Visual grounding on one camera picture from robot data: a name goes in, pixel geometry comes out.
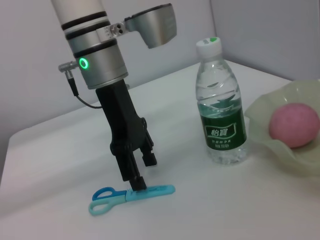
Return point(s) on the clear green-label water bottle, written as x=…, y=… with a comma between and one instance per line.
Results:
x=220, y=112

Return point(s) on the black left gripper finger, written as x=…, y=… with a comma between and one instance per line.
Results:
x=132, y=170
x=148, y=157

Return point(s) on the blue scissors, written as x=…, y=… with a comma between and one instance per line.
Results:
x=157, y=191

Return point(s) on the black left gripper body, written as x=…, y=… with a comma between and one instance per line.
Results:
x=122, y=120

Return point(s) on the pink peach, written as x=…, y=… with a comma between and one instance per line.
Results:
x=292, y=125

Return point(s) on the green glass fruit bowl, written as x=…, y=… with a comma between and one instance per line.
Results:
x=287, y=155

